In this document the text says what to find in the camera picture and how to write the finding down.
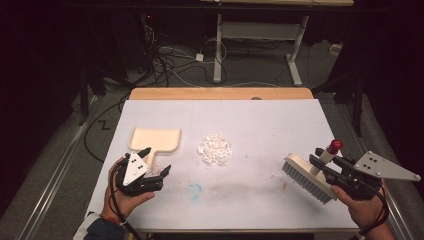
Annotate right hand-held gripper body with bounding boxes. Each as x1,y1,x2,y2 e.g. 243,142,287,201
324,150,422,201

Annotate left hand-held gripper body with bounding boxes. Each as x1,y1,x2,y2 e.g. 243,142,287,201
115,151,165,197

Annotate cream plastic dustpan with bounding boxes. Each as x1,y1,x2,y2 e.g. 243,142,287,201
127,127,182,172

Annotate white brush with red knob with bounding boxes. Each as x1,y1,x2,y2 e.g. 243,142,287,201
281,138,344,205

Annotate person's left hand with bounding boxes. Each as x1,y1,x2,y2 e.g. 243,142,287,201
101,158,156,221

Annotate person's right hand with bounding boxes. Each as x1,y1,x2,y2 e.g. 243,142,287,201
330,180,390,231

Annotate pile of white paper scraps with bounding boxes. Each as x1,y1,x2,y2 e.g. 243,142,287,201
197,133,234,166

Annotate white table mat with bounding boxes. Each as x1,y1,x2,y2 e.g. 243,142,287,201
84,98,359,232

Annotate black metal stand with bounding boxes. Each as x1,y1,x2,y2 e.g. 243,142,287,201
77,66,90,127

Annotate small white box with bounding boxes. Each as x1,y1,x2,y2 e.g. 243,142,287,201
329,43,344,57

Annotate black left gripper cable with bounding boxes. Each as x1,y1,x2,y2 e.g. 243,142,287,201
109,159,145,240

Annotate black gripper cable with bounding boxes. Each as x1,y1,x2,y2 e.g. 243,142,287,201
109,159,145,240
348,184,391,239

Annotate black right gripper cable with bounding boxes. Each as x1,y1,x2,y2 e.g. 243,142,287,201
348,184,391,239

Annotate tangle of floor cables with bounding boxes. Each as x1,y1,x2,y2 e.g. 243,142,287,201
139,23,234,89

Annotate white desk frame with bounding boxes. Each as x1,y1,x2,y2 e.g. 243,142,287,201
199,0,355,88

